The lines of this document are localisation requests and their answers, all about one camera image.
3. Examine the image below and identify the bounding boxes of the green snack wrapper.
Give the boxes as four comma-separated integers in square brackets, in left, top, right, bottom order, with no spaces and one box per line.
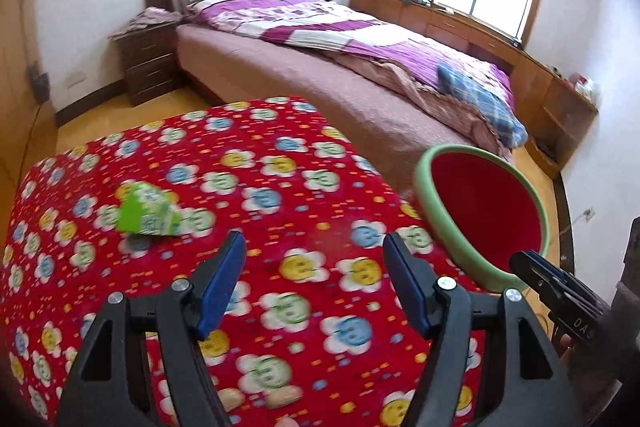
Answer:
[116,182,181,236]

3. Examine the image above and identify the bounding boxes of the red bucket green rim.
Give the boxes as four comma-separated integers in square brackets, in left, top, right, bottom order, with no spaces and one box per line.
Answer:
[413,144,550,293]

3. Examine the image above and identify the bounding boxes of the red smiley flower blanket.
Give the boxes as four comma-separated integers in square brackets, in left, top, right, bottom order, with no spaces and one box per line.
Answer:
[1,98,469,426]

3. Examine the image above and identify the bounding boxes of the bed with pink sheet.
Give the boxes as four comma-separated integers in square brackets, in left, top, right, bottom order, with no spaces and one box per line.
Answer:
[177,15,515,194]

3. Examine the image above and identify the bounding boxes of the long wooden window cabinet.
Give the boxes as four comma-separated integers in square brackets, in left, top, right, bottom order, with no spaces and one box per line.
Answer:
[348,0,598,179]

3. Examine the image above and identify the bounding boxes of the blue plaid cloth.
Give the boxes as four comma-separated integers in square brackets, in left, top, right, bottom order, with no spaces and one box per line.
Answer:
[437,64,528,148]

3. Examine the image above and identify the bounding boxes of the dark wooden nightstand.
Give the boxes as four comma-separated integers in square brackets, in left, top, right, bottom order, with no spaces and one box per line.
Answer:
[112,23,184,106]

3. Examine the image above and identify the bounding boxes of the light wooden wardrobe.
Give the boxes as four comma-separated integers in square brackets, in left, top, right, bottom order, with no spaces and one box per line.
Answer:
[1,0,58,236]

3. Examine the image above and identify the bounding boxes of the clothes pile on nightstand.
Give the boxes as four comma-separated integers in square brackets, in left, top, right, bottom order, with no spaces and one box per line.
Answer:
[112,6,182,39]

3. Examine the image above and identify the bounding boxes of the purple white patterned quilt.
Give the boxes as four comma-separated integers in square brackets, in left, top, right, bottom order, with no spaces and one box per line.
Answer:
[186,0,514,106]

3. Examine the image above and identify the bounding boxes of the white wall socket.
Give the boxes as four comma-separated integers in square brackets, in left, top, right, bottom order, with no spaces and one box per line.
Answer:
[65,72,86,89]

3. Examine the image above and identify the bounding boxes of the black charger with cable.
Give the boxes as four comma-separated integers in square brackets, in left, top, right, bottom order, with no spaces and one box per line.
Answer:
[27,63,51,105]

